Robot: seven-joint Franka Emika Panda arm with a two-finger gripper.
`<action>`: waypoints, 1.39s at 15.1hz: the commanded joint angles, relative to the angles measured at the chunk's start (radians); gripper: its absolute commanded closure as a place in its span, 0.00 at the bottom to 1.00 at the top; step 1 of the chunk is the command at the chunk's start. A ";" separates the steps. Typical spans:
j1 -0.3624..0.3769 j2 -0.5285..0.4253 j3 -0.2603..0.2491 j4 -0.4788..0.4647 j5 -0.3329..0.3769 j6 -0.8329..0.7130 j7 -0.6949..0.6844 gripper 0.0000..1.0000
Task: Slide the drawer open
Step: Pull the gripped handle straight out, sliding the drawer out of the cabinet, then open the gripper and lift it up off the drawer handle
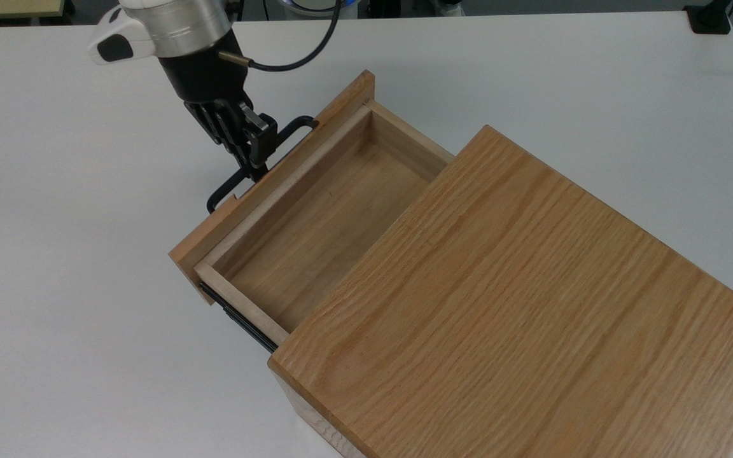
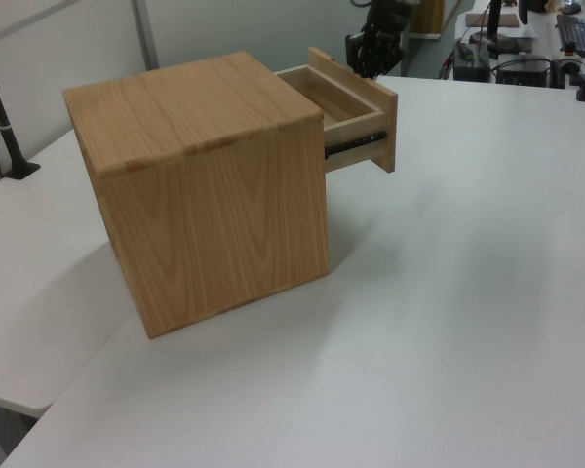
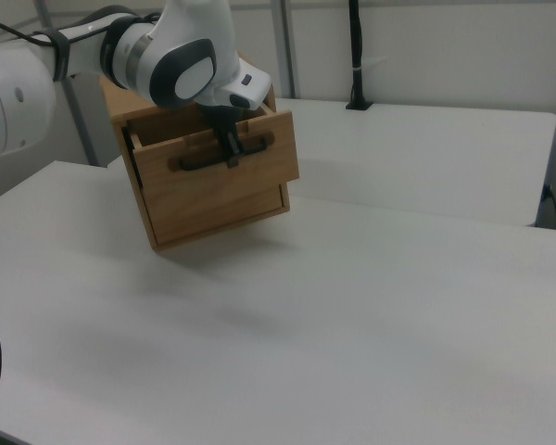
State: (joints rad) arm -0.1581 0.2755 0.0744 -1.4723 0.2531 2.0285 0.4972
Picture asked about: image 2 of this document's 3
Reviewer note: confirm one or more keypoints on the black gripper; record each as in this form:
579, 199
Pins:
387, 17

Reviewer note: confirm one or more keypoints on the black metal drawer slide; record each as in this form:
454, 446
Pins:
358, 142

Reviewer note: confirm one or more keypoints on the wooden drawer cabinet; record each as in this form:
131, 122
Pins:
209, 205

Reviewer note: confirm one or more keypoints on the wooden background cabinet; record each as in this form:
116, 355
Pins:
426, 17

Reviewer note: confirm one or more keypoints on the black electronics box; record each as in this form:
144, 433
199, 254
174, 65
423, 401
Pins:
524, 73
472, 63

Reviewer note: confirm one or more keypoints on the brown desk mat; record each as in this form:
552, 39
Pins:
478, 20

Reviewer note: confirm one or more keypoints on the black desk stand with base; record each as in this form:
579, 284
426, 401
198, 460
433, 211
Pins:
495, 39

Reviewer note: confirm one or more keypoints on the black computer keyboard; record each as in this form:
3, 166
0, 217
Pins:
577, 34

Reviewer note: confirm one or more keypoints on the grey partition post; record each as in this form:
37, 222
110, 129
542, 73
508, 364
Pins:
144, 34

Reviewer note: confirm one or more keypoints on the black pole camera stand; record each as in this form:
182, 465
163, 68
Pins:
5, 127

